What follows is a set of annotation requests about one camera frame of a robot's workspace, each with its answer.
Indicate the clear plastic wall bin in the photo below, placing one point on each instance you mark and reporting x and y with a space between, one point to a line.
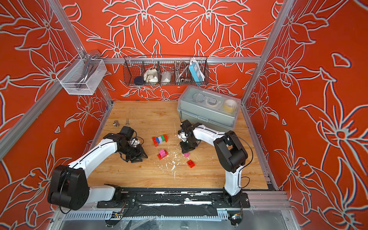
69 78

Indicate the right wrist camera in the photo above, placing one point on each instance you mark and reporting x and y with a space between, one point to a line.
182 135

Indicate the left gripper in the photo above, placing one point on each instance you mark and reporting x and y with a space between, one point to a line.
139 154

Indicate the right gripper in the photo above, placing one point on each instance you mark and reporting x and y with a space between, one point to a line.
184 149

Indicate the dark blue round object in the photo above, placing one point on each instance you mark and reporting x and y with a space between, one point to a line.
139 81

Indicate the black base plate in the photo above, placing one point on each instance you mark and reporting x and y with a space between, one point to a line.
216 198

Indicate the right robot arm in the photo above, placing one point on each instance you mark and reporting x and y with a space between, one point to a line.
229 149

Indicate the white crumpled cloth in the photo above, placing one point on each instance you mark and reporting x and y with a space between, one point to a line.
151 76

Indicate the yellow tape roll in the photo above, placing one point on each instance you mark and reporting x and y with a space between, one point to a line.
230 106

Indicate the clear plastic storage box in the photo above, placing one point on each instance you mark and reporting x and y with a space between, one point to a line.
199 105

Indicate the black wire basket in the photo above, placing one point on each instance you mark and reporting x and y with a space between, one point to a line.
134 66

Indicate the long red lego brick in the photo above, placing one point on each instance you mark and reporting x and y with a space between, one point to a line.
162 155

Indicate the blue white box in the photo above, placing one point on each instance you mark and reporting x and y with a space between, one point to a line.
196 72

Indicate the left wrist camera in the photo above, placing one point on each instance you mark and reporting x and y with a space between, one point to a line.
134 142

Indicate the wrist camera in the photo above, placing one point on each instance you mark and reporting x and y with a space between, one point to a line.
182 135
134 142

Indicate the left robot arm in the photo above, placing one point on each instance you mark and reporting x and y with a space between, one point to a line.
69 183

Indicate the metal tongs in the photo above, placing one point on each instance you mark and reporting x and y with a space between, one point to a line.
89 68

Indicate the aluminium frame rail right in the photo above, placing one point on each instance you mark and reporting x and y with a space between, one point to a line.
269 178

